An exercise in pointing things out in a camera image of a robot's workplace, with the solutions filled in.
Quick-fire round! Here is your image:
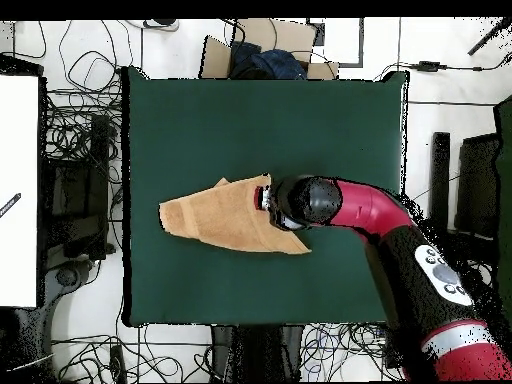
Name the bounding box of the tan terry towel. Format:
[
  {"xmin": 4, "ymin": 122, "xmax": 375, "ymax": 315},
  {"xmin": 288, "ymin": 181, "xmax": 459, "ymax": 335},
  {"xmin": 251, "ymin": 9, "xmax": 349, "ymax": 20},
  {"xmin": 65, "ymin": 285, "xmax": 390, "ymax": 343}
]
[{"xmin": 158, "ymin": 172, "xmax": 312, "ymax": 255}]

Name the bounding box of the dark green table cloth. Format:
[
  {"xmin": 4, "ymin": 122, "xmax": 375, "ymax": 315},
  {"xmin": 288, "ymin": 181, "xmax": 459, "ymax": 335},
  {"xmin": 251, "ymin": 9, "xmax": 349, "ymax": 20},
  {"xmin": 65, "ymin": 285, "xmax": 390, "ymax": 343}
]
[{"xmin": 121, "ymin": 65, "xmax": 409, "ymax": 328}]

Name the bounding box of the dark blue clothes pile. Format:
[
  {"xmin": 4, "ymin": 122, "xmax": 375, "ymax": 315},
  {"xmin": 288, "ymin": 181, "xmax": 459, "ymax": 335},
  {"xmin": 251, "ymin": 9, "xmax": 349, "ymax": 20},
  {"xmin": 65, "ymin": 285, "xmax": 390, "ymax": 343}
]
[{"xmin": 230, "ymin": 40, "xmax": 308, "ymax": 80}]

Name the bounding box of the brown cardboard box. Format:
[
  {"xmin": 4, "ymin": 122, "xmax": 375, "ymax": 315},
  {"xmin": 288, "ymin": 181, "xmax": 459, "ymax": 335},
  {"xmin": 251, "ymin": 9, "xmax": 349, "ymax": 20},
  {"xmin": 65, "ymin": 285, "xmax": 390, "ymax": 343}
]
[{"xmin": 198, "ymin": 17, "xmax": 340, "ymax": 80}]

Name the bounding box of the black upright bar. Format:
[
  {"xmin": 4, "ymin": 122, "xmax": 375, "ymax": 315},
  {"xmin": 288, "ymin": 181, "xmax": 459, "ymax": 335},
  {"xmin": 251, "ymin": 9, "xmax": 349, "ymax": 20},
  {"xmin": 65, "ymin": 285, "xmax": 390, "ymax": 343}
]
[{"xmin": 429, "ymin": 132, "xmax": 452, "ymax": 237}]

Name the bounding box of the grey round base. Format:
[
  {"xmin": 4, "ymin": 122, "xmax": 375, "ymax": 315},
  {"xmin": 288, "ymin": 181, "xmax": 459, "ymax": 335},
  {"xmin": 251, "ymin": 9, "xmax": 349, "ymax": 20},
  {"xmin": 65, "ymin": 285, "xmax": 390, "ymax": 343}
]
[{"xmin": 43, "ymin": 259, "xmax": 97, "ymax": 305}]

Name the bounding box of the black power strip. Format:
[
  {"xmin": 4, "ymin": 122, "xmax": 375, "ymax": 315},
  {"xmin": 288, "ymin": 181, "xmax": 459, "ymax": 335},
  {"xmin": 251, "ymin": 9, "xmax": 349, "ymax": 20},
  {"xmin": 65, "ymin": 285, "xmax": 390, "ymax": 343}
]
[{"xmin": 108, "ymin": 344, "xmax": 128, "ymax": 384}]

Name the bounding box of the white board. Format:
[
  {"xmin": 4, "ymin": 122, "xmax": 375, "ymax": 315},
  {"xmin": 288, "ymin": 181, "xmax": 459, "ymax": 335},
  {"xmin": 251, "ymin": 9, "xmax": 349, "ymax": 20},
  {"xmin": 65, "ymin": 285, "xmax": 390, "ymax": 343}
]
[{"xmin": 0, "ymin": 74, "xmax": 40, "ymax": 308}]

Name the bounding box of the green cloth covered stand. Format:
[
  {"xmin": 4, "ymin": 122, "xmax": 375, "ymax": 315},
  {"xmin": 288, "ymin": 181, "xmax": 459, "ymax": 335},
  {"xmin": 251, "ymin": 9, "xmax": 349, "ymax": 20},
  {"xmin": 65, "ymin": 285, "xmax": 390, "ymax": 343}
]
[{"xmin": 492, "ymin": 94, "xmax": 512, "ymax": 317}]

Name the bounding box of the black marker pen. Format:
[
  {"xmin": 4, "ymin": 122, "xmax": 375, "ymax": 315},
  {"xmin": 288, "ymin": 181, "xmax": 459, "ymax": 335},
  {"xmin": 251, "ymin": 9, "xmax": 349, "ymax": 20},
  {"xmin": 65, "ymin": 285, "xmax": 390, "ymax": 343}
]
[{"xmin": 0, "ymin": 192, "xmax": 22, "ymax": 219}]

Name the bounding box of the black rod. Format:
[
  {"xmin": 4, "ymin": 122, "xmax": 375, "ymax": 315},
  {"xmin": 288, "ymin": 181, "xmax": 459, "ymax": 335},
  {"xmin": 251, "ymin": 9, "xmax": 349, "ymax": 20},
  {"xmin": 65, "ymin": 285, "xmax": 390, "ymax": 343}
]
[{"xmin": 466, "ymin": 17, "xmax": 512, "ymax": 56}]

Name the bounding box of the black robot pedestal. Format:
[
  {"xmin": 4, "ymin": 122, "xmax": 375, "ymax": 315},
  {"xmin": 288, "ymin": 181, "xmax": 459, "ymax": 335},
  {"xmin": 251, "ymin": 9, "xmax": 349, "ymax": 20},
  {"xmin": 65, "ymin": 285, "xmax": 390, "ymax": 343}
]
[{"xmin": 210, "ymin": 324, "xmax": 304, "ymax": 384}]

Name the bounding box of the black and blue cable tangle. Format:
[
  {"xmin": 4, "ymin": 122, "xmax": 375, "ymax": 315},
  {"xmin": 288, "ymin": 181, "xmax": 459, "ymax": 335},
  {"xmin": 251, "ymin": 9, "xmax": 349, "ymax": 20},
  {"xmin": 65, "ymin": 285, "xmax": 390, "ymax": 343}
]
[{"xmin": 299, "ymin": 322, "xmax": 403, "ymax": 383}]

